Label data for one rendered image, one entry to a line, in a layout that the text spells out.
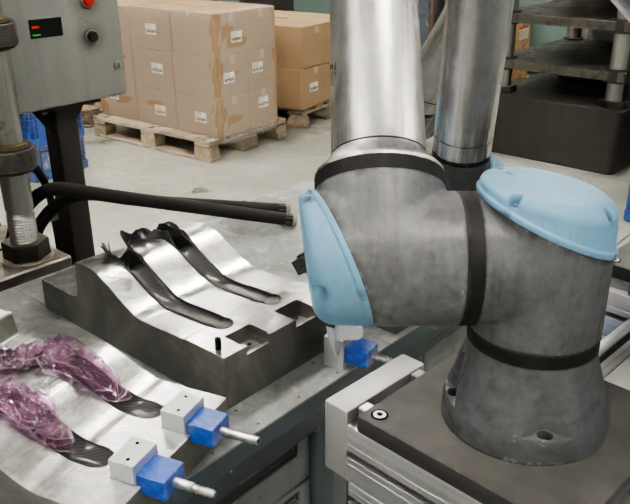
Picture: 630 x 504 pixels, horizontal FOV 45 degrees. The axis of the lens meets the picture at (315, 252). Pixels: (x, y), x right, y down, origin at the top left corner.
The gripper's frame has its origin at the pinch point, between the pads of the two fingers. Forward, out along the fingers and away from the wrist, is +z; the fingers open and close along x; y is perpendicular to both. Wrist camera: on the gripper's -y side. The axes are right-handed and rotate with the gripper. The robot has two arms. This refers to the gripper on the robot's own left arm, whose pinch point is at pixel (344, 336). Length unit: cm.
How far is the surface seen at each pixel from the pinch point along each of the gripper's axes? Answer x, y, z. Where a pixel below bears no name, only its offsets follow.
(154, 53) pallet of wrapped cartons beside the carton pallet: 298, -307, 20
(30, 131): 198, -318, 52
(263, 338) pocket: -11.0, -8.2, -2.8
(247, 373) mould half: -16.3, -7.6, 0.4
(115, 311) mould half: -15.8, -34.5, -2.8
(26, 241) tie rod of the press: 3, -80, 1
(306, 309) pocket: -0.2, -7.0, -3.3
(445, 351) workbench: 38.7, 3.4, 22.0
